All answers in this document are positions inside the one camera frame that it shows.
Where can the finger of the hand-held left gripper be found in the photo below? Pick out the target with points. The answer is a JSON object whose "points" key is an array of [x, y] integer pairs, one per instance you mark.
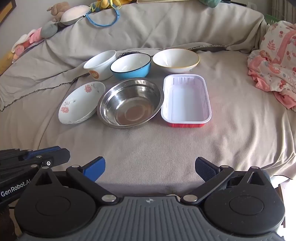
{"points": [[41, 151], [60, 156]]}

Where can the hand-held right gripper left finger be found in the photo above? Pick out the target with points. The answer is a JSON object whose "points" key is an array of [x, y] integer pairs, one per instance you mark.
{"points": [[94, 168]]}

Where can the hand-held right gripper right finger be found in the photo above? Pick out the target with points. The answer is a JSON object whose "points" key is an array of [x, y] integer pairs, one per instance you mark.
{"points": [[204, 168]]}

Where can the white floral plate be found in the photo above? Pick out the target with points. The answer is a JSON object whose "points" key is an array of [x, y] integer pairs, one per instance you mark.
{"points": [[78, 104]]}

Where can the stainless steel bowl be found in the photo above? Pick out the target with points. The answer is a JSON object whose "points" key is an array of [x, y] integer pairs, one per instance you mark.
{"points": [[129, 104]]}

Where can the blue enamel bowl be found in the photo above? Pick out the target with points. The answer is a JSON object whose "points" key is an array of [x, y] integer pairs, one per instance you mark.
{"points": [[129, 74]]}

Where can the white bowl with orange print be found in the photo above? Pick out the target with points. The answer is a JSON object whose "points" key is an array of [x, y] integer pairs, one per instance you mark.
{"points": [[99, 62]]}

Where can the white bowl with yellow rim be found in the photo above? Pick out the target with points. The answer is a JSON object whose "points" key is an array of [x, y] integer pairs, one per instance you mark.
{"points": [[175, 59]]}

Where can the red and white plastic tray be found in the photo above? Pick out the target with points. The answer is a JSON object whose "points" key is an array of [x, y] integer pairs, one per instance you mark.
{"points": [[185, 99]]}

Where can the yellow cushion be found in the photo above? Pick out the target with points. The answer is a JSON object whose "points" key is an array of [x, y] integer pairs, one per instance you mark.
{"points": [[5, 63]]}

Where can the pink and white plush rabbit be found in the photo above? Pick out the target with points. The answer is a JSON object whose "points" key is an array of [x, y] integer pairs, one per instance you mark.
{"points": [[30, 39]]}

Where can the grey plush toy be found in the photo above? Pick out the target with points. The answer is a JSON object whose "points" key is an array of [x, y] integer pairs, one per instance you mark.
{"points": [[49, 29]]}

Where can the pink floral cloth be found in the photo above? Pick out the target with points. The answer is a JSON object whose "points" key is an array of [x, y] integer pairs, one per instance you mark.
{"points": [[275, 60]]}

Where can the white oval plush cushion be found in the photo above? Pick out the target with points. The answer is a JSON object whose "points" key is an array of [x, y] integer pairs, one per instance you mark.
{"points": [[74, 15]]}

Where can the brown teddy bear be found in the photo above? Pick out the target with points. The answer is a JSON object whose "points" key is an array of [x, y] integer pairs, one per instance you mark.
{"points": [[59, 9]]}

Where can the yellow plush toy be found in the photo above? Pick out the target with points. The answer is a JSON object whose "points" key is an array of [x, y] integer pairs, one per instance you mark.
{"points": [[104, 2]]}

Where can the green plush toy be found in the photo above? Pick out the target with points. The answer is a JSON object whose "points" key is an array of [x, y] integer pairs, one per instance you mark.
{"points": [[209, 1]]}

